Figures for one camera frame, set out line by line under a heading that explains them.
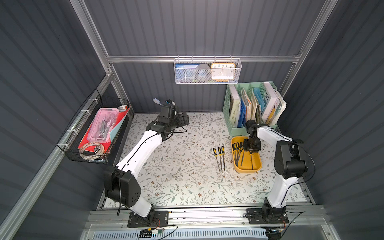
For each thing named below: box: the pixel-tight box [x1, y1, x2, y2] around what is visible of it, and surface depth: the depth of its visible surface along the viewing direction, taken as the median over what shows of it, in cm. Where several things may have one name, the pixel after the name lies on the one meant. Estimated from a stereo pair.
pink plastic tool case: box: [87, 107, 119, 143], surface depth 74 cm
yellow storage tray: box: [231, 136, 262, 173], surface depth 96 cm
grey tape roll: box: [195, 63, 212, 82], surface depth 90 cm
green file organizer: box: [222, 81, 287, 135], surface depth 101 cm
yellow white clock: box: [211, 62, 236, 80], surface depth 90 cm
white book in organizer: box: [262, 82, 280, 124], surface depth 101 cm
